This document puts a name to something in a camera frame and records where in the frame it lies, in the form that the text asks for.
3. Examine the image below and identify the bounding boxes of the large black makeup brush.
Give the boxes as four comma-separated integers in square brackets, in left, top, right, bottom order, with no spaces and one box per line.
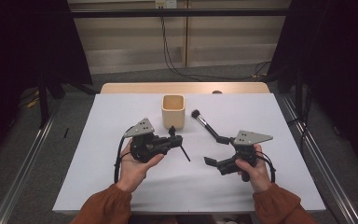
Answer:
[190,108,224,141]

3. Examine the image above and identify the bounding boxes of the person's right hand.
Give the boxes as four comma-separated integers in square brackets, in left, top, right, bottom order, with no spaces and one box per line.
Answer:
[235,144,273,194]

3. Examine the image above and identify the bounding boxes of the black wall cable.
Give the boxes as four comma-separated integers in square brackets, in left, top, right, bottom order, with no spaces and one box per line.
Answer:
[160,7,262,81]
[159,7,273,82]

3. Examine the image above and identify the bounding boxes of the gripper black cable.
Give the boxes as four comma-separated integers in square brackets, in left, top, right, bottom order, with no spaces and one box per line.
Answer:
[113,125,135,185]
[255,151,277,184]

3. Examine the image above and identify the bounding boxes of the metal floor rail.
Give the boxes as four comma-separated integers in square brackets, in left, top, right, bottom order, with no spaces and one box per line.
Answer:
[0,98,63,224]
[280,93,358,224]

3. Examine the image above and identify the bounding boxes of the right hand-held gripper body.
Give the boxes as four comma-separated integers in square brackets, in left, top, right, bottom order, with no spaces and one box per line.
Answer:
[216,130,274,183]

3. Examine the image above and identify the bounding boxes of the black horizontal bar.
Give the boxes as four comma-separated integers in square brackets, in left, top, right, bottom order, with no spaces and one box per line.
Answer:
[70,7,291,19]

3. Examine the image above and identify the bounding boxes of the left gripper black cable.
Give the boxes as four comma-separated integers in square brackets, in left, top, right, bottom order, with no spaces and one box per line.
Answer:
[113,125,135,185]

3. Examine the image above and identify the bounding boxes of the person's left hand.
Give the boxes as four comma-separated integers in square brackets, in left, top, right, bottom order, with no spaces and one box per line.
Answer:
[117,139,166,193]

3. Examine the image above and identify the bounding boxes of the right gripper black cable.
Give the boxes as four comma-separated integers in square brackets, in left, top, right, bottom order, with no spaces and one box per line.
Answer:
[255,151,277,184]

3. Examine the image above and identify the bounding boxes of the cream square cup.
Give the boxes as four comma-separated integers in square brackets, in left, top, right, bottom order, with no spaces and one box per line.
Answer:
[161,93,186,131]

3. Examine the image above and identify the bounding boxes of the white table sheet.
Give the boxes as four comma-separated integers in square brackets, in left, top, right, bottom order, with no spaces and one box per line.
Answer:
[52,92,327,215]

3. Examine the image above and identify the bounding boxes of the black metal stand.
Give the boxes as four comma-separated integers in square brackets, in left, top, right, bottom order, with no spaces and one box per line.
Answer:
[36,74,52,130]

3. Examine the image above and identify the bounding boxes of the wooden table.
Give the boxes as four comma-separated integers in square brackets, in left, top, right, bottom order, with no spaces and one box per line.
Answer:
[100,81,271,95]

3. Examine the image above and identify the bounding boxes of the white wall socket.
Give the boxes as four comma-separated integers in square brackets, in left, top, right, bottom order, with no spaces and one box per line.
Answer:
[154,0,178,9]

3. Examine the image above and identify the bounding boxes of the black curtain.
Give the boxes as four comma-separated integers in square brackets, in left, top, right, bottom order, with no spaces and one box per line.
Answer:
[0,0,94,171]
[266,0,358,176]

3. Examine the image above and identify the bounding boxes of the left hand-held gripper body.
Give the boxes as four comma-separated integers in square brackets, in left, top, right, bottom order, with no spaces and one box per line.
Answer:
[124,117,172,163]

